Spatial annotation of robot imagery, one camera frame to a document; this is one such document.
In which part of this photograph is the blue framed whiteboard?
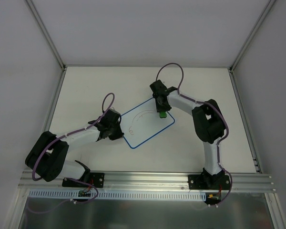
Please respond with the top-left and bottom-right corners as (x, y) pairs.
(121, 98), (175, 149)

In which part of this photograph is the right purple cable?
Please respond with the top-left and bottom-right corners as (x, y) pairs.
(155, 62), (234, 208)

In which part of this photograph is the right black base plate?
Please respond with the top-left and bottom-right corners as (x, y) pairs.
(188, 174), (231, 190)

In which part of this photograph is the left small circuit board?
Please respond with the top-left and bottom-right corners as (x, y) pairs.
(78, 190), (91, 197)

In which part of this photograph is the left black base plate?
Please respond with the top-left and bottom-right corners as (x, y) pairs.
(62, 172), (105, 188)

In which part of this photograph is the aluminium frame post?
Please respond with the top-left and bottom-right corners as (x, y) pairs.
(229, 0), (277, 73)
(24, 0), (66, 71)

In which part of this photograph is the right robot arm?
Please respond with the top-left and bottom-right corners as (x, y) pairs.
(150, 80), (228, 190)

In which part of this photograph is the white slotted cable duct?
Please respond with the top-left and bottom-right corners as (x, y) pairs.
(28, 189), (206, 202)

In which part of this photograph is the right aluminium frame post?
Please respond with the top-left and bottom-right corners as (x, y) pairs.
(229, 0), (277, 73)

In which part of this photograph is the aluminium mounting rail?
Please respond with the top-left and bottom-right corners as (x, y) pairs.
(18, 169), (277, 193)

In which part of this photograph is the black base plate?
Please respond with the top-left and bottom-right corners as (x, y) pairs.
(188, 174), (231, 190)
(62, 172), (105, 188)

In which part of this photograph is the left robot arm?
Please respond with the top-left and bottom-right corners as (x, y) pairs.
(25, 109), (124, 187)

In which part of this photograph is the left aluminium frame post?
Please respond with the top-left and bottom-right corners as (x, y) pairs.
(24, 0), (66, 71)

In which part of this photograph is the right small circuit board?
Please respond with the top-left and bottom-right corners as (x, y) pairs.
(207, 193), (221, 200)

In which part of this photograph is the green bone-shaped eraser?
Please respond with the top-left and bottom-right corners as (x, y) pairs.
(159, 111), (167, 119)

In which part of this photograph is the purple cable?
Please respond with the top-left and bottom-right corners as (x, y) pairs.
(26, 93), (116, 214)
(155, 62), (234, 208)

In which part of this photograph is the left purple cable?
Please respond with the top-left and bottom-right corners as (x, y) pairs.
(26, 93), (116, 214)

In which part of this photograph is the small circuit board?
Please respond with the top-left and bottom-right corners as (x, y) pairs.
(78, 190), (91, 197)
(207, 193), (221, 200)

